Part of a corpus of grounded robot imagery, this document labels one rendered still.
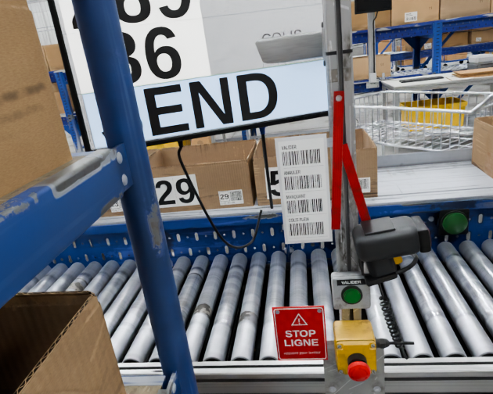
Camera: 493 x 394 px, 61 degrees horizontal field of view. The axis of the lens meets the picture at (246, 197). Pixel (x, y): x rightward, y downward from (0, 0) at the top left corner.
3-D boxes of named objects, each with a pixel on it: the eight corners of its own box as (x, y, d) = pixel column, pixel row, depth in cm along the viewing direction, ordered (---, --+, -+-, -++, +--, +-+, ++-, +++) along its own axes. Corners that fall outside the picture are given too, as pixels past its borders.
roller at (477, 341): (474, 372, 85) (486, 354, 83) (410, 251, 133) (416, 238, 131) (498, 379, 85) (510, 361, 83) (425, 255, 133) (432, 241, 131)
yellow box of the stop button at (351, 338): (338, 381, 75) (336, 350, 73) (334, 349, 83) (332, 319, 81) (422, 381, 73) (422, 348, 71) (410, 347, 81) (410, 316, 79)
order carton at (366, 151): (257, 207, 139) (251, 159, 133) (264, 179, 166) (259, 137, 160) (379, 198, 133) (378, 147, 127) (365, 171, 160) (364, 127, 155)
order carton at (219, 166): (142, 216, 145) (132, 170, 139) (167, 188, 172) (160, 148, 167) (253, 208, 139) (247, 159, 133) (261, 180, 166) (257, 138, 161)
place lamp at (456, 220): (443, 235, 127) (444, 214, 125) (441, 234, 128) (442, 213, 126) (467, 234, 126) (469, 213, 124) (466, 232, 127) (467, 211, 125)
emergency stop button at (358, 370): (348, 385, 72) (347, 366, 71) (345, 366, 77) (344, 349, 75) (372, 384, 72) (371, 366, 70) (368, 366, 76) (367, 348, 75)
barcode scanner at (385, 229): (437, 281, 68) (430, 223, 65) (365, 291, 71) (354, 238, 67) (426, 260, 74) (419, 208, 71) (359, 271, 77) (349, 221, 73)
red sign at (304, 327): (278, 360, 84) (271, 308, 80) (278, 358, 85) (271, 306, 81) (358, 359, 82) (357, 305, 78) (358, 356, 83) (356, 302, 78)
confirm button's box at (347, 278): (333, 312, 77) (331, 280, 74) (332, 302, 79) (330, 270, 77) (372, 310, 75) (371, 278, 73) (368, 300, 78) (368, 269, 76)
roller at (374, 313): (380, 377, 88) (379, 359, 86) (350, 257, 136) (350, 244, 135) (404, 377, 87) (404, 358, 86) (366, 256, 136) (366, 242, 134)
